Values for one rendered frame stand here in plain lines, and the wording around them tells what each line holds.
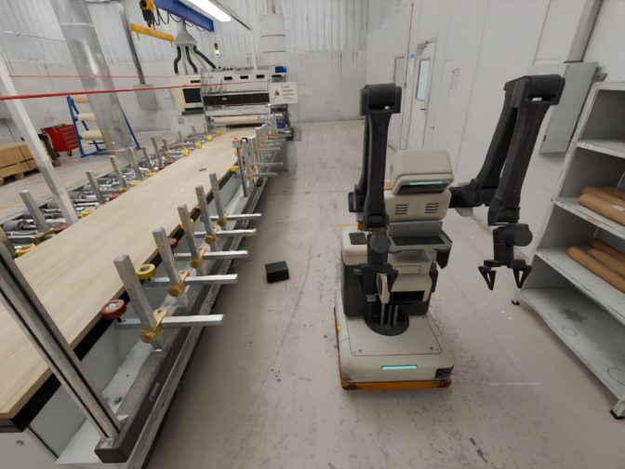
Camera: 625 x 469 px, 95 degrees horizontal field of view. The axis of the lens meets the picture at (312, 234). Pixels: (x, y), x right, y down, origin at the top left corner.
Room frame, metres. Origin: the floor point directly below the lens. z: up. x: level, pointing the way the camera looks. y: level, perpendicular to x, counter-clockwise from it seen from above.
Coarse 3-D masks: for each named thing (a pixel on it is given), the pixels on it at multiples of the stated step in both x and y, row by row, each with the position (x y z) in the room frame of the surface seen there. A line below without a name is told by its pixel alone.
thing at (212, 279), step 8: (152, 280) 1.11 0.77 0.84; (160, 280) 1.11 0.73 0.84; (168, 280) 1.11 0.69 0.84; (184, 280) 1.10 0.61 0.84; (192, 280) 1.10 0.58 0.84; (200, 280) 1.10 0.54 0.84; (208, 280) 1.10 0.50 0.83; (216, 280) 1.09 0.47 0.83; (224, 280) 1.09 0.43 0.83; (232, 280) 1.09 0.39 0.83
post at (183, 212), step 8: (184, 208) 1.31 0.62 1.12; (184, 216) 1.31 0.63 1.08; (184, 224) 1.31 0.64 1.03; (192, 224) 1.34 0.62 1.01; (184, 232) 1.31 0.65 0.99; (192, 232) 1.32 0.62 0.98; (192, 240) 1.31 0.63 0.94; (192, 248) 1.31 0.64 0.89; (192, 256) 1.31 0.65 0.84; (200, 272) 1.31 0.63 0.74
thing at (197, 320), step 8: (128, 320) 0.87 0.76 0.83; (136, 320) 0.87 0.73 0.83; (168, 320) 0.86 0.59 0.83; (176, 320) 0.85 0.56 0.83; (184, 320) 0.85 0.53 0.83; (192, 320) 0.85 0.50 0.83; (200, 320) 0.85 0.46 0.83; (208, 320) 0.84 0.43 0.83; (216, 320) 0.84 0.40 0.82; (120, 328) 0.85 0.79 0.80; (128, 328) 0.85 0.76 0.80
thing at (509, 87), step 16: (512, 80) 0.93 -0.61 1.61; (544, 80) 0.84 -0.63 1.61; (560, 80) 0.84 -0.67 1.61; (528, 96) 0.85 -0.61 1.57; (544, 96) 0.85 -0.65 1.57; (512, 112) 0.92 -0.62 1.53; (496, 128) 0.97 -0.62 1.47; (512, 128) 0.93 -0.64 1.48; (496, 144) 0.95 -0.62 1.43; (496, 160) 0.95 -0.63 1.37; (480, 176) 0.99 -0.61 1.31; (496, 176) 0.95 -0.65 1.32; (464, 192) 1.04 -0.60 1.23; (480, 192) 0.96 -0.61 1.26
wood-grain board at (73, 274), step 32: (192, 160) 3.26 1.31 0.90; (224, 160) 3.18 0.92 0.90; (128, 192) 2.27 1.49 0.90; (160, 192) 2.22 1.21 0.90; (192, 192) 2.18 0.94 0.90; (96, 224) 1.66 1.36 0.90; (128, 224) 1.63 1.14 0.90; (160, 224) 1.60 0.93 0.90; (32, 256) 1.30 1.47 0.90; (64, 256) 1.28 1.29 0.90; (96, 256) 1.26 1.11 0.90; (64, 288) 1.00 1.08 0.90; (96, 288) 0.99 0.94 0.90; (0, 320) 0.83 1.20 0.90; (64, 320) 0.81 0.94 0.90; (96, 320) 0.82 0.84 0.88; (0, 352) 0.67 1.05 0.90; (32, 352) 0.67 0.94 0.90; (0, 384) 0.55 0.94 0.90; (32, 384) 0.55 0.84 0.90; (0, 416) 0.47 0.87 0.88
